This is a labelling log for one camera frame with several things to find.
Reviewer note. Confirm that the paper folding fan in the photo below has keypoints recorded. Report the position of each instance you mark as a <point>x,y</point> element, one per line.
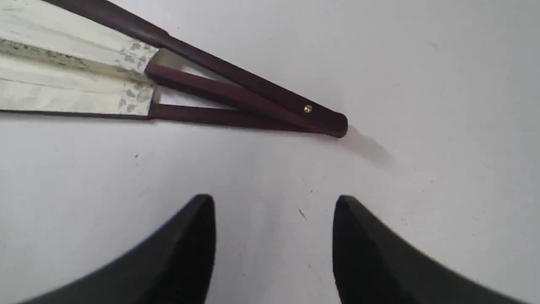
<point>94,58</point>

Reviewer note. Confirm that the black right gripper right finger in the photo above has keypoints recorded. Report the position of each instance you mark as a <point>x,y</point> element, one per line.
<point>373,265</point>

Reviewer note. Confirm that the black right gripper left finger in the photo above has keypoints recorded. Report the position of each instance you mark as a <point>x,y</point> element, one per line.
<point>172,266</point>

